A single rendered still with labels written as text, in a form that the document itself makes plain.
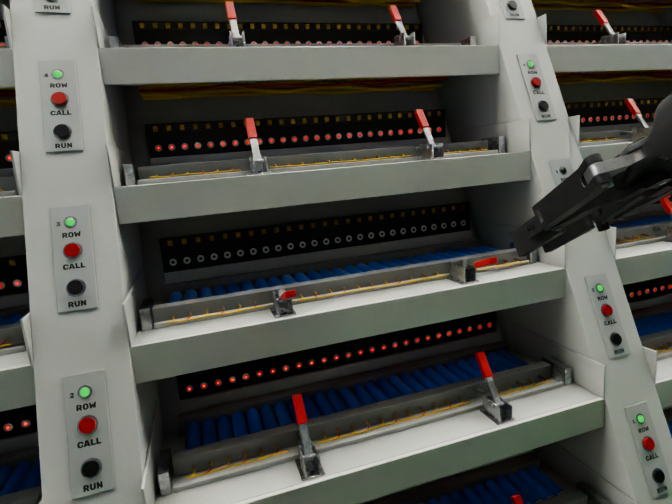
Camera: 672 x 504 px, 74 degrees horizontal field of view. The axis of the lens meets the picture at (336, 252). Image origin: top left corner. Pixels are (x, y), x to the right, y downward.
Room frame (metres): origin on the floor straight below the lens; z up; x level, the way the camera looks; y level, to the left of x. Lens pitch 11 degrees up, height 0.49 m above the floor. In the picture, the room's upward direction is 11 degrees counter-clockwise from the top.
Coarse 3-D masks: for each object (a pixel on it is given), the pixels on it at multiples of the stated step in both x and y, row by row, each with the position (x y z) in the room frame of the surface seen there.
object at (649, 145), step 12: (660, 108) 0.31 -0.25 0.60; (660, 120) 0.30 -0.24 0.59; (660, 132) 0.30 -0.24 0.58; (636, 144) 0.32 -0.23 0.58; (648, 144) 0.31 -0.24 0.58; (660, 144) 0.31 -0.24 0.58; (648, 156) 0.32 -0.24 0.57; (660, 156) 0.31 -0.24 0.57; (636, 168) 0.32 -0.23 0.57; (648, 168) 0.32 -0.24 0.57; (660, 168) 0.33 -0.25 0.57; (624, 180) 0.35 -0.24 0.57; (636, 180) 0.34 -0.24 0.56
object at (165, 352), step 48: (432, 240) 0.80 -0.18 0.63; (144, 288) 0.65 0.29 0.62; (432, 288) 0.63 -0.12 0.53; (480, 288) 0.63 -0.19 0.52; (528, 288) 0.66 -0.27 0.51; (144, 336) 0.53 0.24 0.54; (192, 336) 0.52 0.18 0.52; (240, 336) 0.54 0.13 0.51; (288, 336) 0.56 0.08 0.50; (336, 336) 0.58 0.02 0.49
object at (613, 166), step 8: (632, 152) 0.33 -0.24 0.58; (640, 152) 0.32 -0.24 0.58; (608, 160) 0.33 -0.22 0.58; (616, 160) 0.33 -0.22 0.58; (624, 160) 0.33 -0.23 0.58; (632, 160) 0.32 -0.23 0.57; (592, 168) 0.33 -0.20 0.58; (600, 168) 0.33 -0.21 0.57; (608, 168) 0.33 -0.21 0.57; (616, 168) 0.33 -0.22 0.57; (624, 168) 0.33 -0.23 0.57; (584, 176) 0.34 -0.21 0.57; (592, 176) 0.33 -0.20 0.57
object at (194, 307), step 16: (464, 256) 0.69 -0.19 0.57; (480, 256) 0.68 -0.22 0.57; (496, 256) 0.69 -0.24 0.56; (512, 256) 0.70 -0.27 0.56; (368, 272) 0.64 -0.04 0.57; (384, 272) 0.64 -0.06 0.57; (400, 272) 0.65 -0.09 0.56; (416, 272) 0.66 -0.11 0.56; (432, 272) 0.66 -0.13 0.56; (448, 272) 0.67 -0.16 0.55; (272, 288) 0.60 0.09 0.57; (288, 288) 0.60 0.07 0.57; (304, 288) 0.61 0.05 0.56; (320, 288) 0.61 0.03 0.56; (336, 288) 0.62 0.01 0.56; (352, 288) 0.63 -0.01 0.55; (368, 288) 0.62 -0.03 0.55; (160, 304) 0.57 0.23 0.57; (176, 304) 0.56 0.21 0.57; (192, 304) 0.56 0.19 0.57; (208, 304) 0.57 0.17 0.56; (224, 304) 0.58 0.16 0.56; (240, 304) 0.58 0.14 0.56; (256, 304) 0.58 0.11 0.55; (160, 320) 0.56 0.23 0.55
